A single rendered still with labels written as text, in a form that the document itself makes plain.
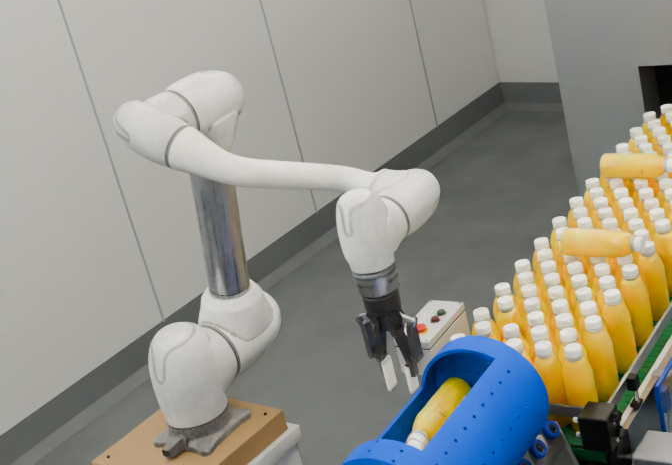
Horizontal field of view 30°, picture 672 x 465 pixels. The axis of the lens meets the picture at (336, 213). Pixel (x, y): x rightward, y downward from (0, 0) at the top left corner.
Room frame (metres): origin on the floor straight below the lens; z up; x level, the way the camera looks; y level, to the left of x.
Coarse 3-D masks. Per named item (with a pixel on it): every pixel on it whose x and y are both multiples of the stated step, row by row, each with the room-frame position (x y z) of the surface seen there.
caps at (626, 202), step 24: (648, 120) 3.77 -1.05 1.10; (624, 144) 3.59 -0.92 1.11; (648, 144) 3.54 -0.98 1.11; (600, 192) 3.29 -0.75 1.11; (624, 192) 3.24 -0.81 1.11; (648, 192) 3.20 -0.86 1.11; (576, 216) 3.20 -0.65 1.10; (600, 216) 3.15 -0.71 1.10; (624, 216) 3.11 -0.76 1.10; (528, 264) 2.96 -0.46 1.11; (552, 264) 2.92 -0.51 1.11; (576, 264) 2.88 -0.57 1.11; (600, 264) 2.85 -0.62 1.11; (624, 264) 2.85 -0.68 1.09; (504, 288) 2.85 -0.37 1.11; (528, 288) 2.82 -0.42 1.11; (552, 288) 2.79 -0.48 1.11
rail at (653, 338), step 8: (664, 312) 2.76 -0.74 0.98; (664, 320) 2.74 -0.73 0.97; (656, 328) 2.70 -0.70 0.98; (664, 328) 2.73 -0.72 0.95; (656, 336) 2.69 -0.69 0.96; (648, 344) 2.64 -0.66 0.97; (640, 352) 2.61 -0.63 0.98; (648, 352) 2.64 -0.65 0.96; (640, 360) 2.59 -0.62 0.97; (632, 368) 2.55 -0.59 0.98; (624, 376) 2.52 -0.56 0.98; (624, 384) 2.50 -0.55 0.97; (616, 392) 2.47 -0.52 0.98; (624, 392) 2.50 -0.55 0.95; (608, 400) 2.44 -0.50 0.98; (616, 400) 2.46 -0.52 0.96
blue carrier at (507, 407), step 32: (448, 352) 2.41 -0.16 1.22; (480, 352) 2.36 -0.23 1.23; (512, 352) 2.37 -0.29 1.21; (480, 384) 2.27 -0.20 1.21; (512, 384) 2.29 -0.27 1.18; (480, 416) 2.19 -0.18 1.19; (512, 416) 2.23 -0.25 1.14; (544, 416) 2.33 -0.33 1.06; (384, 448) 2.09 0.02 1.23; (416, 448) 2.08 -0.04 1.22; (448, 448) 2.09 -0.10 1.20; (480, 448) 2.12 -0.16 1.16; (512, 448) 2.19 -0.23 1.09
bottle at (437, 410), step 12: (444, 384) 2.41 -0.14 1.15; (456, 384) 2.40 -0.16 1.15; (468, 384) 2.41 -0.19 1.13; (432, 396) 2.38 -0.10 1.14; (444, 396) 2.36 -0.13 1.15; (456, 396) 2.37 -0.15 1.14; (432, 408) 2.32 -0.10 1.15; (444, 408) 2.33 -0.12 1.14; (420, 420) 2.30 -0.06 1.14; (432, 420) 2.29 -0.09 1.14; (444, 420) 2.30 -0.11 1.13; (420, 432) 2.27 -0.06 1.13; (432, 432) 2.28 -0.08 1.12
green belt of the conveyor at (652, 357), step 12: (660, 336) 2.79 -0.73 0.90; (636, 348) 2.76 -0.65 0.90; (660, 348) 2.73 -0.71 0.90; (648, 360) 2.69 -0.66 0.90; (648, 372) 2.64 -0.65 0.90; (624, 396) 2.56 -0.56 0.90; (624, 408) 2.51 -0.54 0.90; (564, 432) 2.48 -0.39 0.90; (576, 444) 2.44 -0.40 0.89; (576, 456) 2.43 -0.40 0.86; (588, 456) 2.41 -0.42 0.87; (600, 456) 2.40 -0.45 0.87
